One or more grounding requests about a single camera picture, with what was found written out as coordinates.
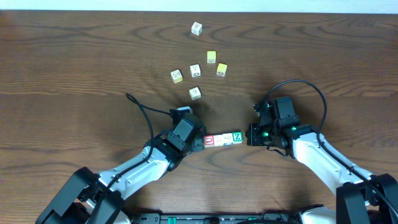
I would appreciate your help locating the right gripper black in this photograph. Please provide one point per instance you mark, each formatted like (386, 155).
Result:
(252, 134)

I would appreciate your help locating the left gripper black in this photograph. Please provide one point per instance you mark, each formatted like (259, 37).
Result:
(198, 143)

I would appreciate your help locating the red U letter block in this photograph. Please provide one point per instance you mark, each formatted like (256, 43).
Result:
(209, 141)

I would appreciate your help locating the green Z letter block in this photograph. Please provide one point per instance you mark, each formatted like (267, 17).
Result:
(237, 137)

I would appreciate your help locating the white block red side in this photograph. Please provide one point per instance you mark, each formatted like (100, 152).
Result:
(227, 139)

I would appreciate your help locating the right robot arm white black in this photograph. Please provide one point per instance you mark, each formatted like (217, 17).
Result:
(361, 196)

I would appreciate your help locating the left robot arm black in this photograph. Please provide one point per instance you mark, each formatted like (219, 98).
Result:
(87, 197)

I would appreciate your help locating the white block green side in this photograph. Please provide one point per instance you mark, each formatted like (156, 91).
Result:
(195, 93)

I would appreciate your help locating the white block yellow side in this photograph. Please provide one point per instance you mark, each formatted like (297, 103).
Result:
(176, 76)

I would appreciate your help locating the yellow block with black mark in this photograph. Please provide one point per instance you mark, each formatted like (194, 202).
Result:
(221, 69)

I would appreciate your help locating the yellow block upper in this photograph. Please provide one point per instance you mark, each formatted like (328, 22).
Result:
(211, 57)

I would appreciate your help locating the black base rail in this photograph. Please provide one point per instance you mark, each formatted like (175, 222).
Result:
(216, 218)

